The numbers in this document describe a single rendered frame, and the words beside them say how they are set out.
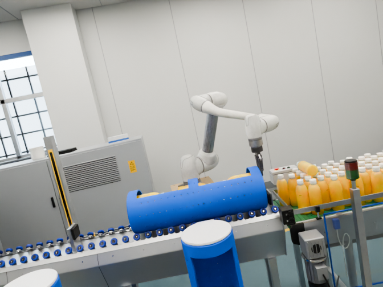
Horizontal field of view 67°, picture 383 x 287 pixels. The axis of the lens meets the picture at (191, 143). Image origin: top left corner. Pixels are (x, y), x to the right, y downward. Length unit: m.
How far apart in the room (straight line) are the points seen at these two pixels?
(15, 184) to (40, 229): 0.59
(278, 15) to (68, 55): 3.31
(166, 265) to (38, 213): 2.11
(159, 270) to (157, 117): 3.01
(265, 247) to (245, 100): 3.25
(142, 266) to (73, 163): 1.83
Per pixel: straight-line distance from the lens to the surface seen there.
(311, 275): 1.96
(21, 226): 3.93
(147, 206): 1.88
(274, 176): 2.27
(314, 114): 5.45
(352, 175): 1.76
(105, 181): 3.53
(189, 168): 2.52
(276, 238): 2.03
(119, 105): 4.70
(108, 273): 2.13
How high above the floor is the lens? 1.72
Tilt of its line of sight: 8 degrees down
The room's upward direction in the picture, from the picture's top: 12 degrees counter-clockwise
